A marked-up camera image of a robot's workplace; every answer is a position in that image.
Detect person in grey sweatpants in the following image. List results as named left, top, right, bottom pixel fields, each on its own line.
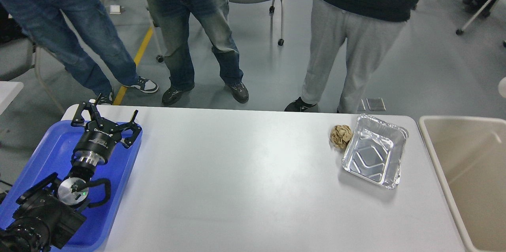
left=285, top=0, right=419, bottom=114

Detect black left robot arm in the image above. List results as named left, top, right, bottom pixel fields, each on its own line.
left=1, top=102, right=142, bottom=252

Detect aluminium foil tray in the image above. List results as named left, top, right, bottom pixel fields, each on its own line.
left=342, top=114, right=409, bottom=189

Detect metal floor plate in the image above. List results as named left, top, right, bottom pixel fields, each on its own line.
left=357, top=98, right=386, bottom=112

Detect blue plastic tray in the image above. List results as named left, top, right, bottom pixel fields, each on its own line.
left=0, top=120, right=142, bottom=252

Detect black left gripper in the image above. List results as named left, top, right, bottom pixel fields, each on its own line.
left=71, top=93, right=142, bottom=165

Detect white side table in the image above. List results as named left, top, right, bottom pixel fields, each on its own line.
left=0, top=81, right=24, bottom=114

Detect person in faded jeans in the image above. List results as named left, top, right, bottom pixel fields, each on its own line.
left=133, top=0, right=249, bottom=106

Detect person in blue jeans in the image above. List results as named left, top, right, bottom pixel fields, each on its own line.
left=1, top=0, right=159, bottom=105

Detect grey chair left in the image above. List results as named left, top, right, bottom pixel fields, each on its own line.
left=0, top=38, right=65, bottom=113

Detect beige plastic bin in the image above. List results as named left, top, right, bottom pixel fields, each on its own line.
left=419, top=116, right=506, bottom=252

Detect crumpled brown paper ball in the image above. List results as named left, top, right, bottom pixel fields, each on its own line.
left=330, top=125, right=353, bottom=149

